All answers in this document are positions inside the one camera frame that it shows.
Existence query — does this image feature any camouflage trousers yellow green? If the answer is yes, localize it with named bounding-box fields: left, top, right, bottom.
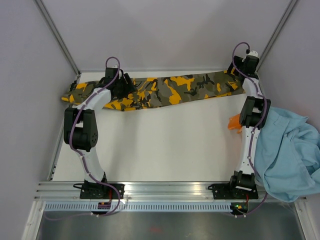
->
left=61, top=71, right=245, bottom=111

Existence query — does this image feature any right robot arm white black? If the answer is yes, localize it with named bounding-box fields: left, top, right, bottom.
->
left=227, top=50, right=271, bottom=200

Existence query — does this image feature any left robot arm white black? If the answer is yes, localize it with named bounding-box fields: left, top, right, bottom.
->
left=63, top=67, right=136, bottom=200

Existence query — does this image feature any orange garment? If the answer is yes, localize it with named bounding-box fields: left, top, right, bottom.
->
left=227, top=113, right=242, bottom=134

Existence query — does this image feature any light blue garment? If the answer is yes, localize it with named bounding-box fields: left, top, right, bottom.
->
left=254, top=107, right=320, bottom=203

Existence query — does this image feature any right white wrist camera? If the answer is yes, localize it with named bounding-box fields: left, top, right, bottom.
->
left=247, top=50, right=259, bottom=57

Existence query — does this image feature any right aluminium frame post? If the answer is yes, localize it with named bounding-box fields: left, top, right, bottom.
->
left=256, top=0, right=299, bottom=72

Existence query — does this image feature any aluminium frame post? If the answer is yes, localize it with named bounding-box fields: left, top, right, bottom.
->
left=33, top=0, right=81, bottom=77
left=256, top=0, right=299, bottom=72

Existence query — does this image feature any left aluminium frame post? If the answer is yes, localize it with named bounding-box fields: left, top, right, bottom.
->
left=33, top=0, right=81, bottom=77

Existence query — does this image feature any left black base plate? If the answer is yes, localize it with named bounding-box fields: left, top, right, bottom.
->
left=79, top=181, right=125, bottom=200

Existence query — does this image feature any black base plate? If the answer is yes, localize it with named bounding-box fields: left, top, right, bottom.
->
left=207, top=183, right=259, bottom=200
left=79, top=181, right=125, bottom=200

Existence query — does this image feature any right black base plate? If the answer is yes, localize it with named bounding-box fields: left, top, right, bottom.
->
left=207, top=183, right=259, bottom=200

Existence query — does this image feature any aluminium mounting rail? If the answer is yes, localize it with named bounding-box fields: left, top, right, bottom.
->
left=34, top=181, right=307, bottom=202

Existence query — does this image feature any white slotted cable duct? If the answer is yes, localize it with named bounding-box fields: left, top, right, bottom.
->
left=44, top=201, right=232, bottom=213

